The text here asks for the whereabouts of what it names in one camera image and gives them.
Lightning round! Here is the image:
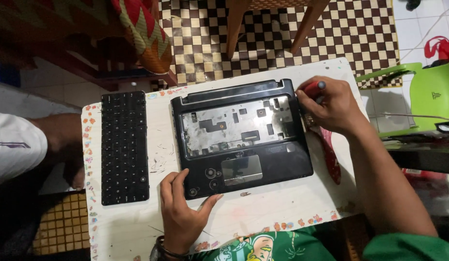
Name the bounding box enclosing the person's left hand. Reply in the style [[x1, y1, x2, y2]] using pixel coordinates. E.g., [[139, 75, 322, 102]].
[[159, 168, 224, 253]]

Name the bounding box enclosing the person's right hand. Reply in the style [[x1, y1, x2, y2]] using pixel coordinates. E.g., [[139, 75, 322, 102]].
[[295, 75, 363, 138]]

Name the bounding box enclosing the red screwdriver with grey cap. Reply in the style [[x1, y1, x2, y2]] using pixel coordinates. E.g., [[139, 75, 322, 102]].
[[300, 80, 327, 100]]

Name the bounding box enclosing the black laptop base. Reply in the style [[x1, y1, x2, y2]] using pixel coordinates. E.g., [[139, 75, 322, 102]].
[[170, 78, 315, 201]]

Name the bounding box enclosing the red laptop lid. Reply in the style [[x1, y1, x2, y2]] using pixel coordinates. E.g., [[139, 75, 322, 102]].
[[303, 113, 342, 185]]

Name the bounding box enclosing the brown cream checkered mat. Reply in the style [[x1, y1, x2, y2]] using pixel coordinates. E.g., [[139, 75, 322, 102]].
[[152, 0, 403, 92]]

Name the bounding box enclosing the wooden chair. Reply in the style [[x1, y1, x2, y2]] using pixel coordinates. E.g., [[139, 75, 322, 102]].
[[224, 0, 332, 60]]

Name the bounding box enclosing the thin wooden stick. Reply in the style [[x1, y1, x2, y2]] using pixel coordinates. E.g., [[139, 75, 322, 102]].
[[382, 113, 449, 122]]

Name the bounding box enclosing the green plastic chair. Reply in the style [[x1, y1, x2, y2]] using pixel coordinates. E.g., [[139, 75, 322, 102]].
[[355, 60, 449, 138]]

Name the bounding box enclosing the black desk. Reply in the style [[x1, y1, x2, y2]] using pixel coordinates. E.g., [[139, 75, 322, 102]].
[[384, 121, 449, 175]]

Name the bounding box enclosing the green printed shirt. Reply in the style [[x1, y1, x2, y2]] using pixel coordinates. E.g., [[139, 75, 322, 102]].
[[188, 225, 449, 261]]

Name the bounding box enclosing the red plastic bag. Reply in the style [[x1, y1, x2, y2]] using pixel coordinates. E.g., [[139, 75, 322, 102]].
[[424, 36, 449, 62]]

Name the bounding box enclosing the colourful woven cloth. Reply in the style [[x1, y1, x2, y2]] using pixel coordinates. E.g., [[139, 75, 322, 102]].
[[0, 0, 173, 75]]

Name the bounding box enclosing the black detached laptop keyboard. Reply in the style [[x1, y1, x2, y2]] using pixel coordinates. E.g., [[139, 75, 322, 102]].
[[100, 91, 150, 206]]

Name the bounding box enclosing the dark wristwatch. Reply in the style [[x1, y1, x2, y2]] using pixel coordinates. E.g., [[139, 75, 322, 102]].
[[149, 235, 192, 261]]

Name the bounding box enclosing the dark wooden furniture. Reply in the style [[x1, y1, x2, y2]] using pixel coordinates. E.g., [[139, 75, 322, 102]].
[[0, 36, 178, 92]]

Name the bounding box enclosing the yellow checkered mat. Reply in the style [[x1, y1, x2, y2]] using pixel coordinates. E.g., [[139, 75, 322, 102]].
[[32, 190, 91, 256]]

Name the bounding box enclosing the white cable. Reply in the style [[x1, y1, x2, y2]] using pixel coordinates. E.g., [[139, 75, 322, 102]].
[[398, 3, 449, 66]]

